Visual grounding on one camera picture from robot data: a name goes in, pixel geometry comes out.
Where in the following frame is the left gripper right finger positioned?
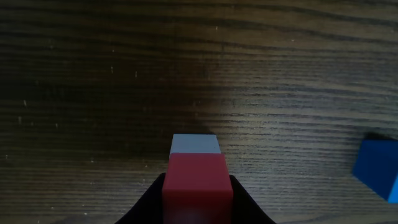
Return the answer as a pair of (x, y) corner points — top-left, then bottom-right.
(229, 174), (277, 224)

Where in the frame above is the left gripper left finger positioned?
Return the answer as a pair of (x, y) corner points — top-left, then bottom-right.
(114, 172), (165, 224)

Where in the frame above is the red cube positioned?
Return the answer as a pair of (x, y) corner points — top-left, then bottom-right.
(161, 152), (234, 224)

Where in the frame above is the white cube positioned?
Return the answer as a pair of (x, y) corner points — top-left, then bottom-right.
(169, 133), (222, 155)

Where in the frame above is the blue cube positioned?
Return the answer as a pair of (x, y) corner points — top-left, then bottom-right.
(351, 139), (398, 205)

